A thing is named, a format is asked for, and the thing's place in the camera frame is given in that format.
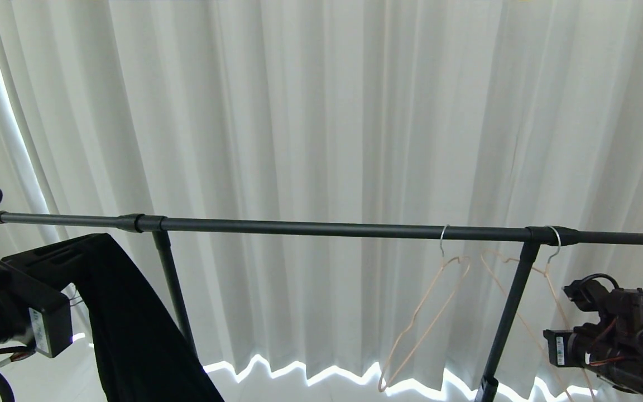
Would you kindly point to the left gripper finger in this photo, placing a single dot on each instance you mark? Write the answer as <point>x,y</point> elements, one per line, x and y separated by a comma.
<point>25,258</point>

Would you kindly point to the pink clothes hanger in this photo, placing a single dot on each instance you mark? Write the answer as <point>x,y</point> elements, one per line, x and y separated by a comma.
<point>555,245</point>
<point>411,329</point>

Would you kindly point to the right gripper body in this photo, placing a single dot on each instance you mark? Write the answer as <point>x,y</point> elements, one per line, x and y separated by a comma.
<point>578,349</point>

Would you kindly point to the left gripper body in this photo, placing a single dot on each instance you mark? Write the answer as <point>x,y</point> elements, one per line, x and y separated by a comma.
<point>25,312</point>

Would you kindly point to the black short-sleeved shirt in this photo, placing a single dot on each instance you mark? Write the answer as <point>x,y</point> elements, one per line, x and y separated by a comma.
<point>132,335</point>

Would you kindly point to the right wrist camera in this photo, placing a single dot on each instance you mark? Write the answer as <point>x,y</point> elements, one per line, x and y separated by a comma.
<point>581,296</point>

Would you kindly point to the white curtain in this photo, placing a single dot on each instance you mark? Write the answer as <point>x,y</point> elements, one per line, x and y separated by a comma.
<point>299,111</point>

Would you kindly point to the black clothes rack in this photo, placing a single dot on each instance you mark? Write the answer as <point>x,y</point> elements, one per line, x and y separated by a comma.
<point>327,229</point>

